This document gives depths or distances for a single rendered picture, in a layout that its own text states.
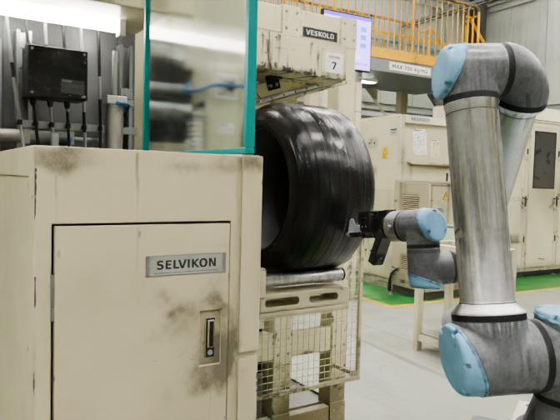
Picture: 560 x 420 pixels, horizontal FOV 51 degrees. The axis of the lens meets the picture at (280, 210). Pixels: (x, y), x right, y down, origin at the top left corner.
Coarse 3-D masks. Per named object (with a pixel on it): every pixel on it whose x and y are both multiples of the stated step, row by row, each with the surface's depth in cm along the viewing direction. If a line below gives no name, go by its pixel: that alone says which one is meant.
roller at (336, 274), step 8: (272, 272) 190; (280, 272) 190; (288, 272) 192; (296, 272) 193; (304, 272) 195; (312, 272) 196; (320, 272) 198; (328, 272) 199; (336, 272) 201; (344, 272) 203; (272, 280) 187; (280, 280) 189; (288, 280) 190; (296, 280) 192; (304, 280) 194; (312, 280) 196; (320, 280) 198; (328, 280) 200; (336, 280) 202
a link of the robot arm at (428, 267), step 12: (408, 252) 160; (420, 252) 157; (432, 252) 157; (444, 252) 160; (408, 264) 160; (420, 264) 157; (432, 264) 157; (444, 264) 157; (408, 276) 161; (420, 276) 157; (432, 276) 156; (444, 276) 157; (432, 288) 157
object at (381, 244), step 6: (378, 234) 173; (378, 240) 173; (384, 240) 173; (372, 246) 175; (378, 246) 173; (384, 246) 174; (372, 252) 175; (378, 252) 174; (384, 252) 175; (372, 258) 175; (378, 258) 174; (384, 258) 176; (372, 264) 175; (378, 264) 176
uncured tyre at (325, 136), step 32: (256, 128) 201; (288, 128) 185; (320, 128) 186; (352, 128) 194; (288, 160) 183; (320, 160) 180; (352, 160) 186; (288, 192) 235; (320, 192) 179; (352, 192) 185; (288, 224) 184; (320, 224) 181; (288, 256) 188; (320, 256) 190
